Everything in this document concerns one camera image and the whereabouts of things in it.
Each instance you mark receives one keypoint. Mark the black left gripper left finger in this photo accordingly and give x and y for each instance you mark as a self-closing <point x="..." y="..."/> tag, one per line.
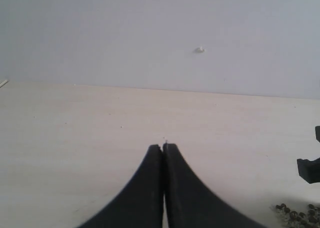
<point x="141" y="201"/>

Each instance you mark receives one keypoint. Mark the pile of rice and pellets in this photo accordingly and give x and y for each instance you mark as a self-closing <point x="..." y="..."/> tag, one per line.
<point x="288" y="217"/>

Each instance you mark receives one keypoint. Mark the white wall mark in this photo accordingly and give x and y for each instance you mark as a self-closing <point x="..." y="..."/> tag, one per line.
<point x="199" y="50"/>

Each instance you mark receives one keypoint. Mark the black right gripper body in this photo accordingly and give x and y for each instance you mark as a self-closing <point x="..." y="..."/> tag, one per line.
<point x="309" y="170"/>

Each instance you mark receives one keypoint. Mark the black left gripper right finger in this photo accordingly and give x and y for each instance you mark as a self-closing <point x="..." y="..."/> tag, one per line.
<point x="189" y="202"/>

